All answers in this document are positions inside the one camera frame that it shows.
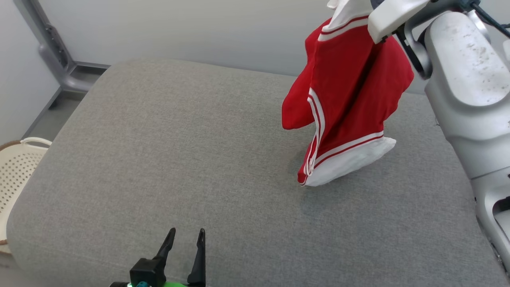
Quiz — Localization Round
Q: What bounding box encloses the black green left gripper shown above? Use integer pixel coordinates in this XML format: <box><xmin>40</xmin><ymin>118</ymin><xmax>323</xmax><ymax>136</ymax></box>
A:
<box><xmin>109</xmin><ymin>227</ymin><xmax>207</xmax><ymax>287</ymax></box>

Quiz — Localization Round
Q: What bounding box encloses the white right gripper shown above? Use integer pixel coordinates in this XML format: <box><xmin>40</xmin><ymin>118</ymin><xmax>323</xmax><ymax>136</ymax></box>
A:
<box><xmin>368</xmin><ymin>0</ymin><xmax>430</xmax><ymax>44</ymax></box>

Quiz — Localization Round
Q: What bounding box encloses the red white striped jersey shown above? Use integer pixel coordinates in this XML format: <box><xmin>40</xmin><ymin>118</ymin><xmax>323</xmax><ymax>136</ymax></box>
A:
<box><xmin>281</xmin><ymin>0</ymin><xmax>415</xmax><ymax>187</ymax></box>

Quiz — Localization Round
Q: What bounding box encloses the cream perforated laundry basket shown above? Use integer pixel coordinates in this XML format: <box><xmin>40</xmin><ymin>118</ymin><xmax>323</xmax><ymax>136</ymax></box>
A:
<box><xmin>0</xmin><ymin>137</ymin><xmax>53</xmax><ymax>245</ymax></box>

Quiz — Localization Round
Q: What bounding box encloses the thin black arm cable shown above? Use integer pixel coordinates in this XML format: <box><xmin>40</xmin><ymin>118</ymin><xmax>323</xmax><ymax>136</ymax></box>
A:
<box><xmin>462</xmin><ymin>0</ymin><xmax>510</xmax><ymax>39</ymax></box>

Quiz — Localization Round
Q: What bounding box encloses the grey metal frame post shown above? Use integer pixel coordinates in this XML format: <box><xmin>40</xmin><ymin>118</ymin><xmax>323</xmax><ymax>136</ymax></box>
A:
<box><xmin>14</xmin><ymin>0</ymin><xmax>111</xmax><ymax>93</ymax></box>

